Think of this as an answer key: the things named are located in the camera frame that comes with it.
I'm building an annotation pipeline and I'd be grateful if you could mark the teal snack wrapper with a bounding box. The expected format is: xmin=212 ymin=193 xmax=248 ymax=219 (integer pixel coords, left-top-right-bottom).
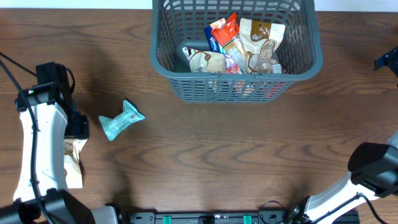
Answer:
xmin=98 ymin=100 xmax=146 ymax=141

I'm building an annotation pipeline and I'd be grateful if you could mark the cream brown snack bag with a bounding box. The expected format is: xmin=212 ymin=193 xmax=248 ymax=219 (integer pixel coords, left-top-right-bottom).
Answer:
xmin=63 ymin=139 xmax=87 ymax=189

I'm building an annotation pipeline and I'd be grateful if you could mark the grey plastic basket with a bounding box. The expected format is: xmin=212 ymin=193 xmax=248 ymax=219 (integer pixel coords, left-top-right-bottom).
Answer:
xmin=149 ymin=0 xmax=323 ymax=103

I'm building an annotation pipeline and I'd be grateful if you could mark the orange cracker package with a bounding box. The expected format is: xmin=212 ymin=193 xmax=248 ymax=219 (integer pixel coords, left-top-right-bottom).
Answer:
xmin=211 ymin=12 xmax=285 ymax=98

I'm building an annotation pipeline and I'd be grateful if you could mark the colourful tissue pack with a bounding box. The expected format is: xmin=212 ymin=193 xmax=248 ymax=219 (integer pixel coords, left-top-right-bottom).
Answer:
xmin=203 ymin=17 xmax=249 ymax=97

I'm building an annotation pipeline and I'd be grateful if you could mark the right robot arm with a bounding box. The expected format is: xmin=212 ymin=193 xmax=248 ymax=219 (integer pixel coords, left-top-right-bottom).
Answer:
xmin=285 ymin=134 xmax=397 ymax=223

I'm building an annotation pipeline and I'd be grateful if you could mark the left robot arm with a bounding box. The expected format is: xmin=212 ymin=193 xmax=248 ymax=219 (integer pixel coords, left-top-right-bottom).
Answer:
xmin=1 ymin=62 xmax=123 ymax=223

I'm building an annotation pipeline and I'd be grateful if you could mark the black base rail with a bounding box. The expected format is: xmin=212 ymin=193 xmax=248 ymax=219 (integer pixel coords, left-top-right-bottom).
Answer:
xmin=124 ymin=208 xmax=361 ymax=224

